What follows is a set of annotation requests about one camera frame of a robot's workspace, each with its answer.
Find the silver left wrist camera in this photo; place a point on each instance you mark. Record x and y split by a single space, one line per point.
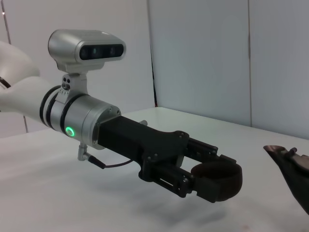
89 48

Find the dark brown teacup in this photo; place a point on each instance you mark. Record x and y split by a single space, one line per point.
222 178

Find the black round teapot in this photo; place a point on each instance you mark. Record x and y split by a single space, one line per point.
294 178

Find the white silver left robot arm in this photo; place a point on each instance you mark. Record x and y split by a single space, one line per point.
72 116

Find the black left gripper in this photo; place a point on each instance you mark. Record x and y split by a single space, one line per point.
144 142

